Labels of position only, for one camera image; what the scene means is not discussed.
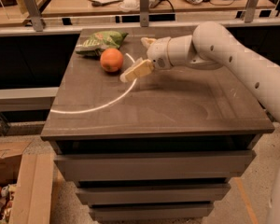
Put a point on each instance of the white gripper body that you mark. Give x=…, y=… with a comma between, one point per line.
x=158, y=53

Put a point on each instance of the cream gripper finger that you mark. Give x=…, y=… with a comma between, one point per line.
x=140, y=68
x=147, y=42

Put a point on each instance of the orange fruit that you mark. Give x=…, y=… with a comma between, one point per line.
x=111, y=60

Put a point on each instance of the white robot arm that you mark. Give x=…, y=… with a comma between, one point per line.
x=210, y=46

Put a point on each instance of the green jalapeno chip bag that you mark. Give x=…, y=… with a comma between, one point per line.
x=98, y=42

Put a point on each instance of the grey drawer cabinet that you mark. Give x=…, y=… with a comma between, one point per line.
x=179, y=110

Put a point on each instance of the top grey drawer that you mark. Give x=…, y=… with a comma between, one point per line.
x=154, y=166

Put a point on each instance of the grey drawer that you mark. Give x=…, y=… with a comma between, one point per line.
x=154, y=166
x=153, y=194
x=145, y=212

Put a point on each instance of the middle grey drawer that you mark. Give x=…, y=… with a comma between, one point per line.
x=153, y=194

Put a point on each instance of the cardboard box with items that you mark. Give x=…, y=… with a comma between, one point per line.
x=32, y=173

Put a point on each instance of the bottom grey drawer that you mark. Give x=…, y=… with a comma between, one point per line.
x=145, y=212

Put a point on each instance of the middle metal bracket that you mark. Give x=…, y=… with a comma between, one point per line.
x=144, y=13

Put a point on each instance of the metal bracket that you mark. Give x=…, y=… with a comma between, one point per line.
x=35, y=15
x=250, y=9
x=144, y=13

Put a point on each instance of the right metal bracket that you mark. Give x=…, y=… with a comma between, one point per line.
x=250, y=9

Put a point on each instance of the left metal bracket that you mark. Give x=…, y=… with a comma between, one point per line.
x=35, y=15

